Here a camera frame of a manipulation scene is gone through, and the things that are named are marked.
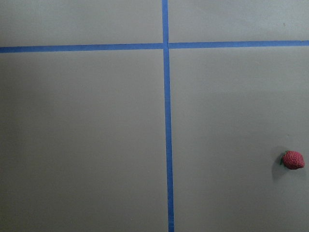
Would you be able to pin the red strawberry on table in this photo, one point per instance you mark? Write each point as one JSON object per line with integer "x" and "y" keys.
{"x": 292, "y": 160}

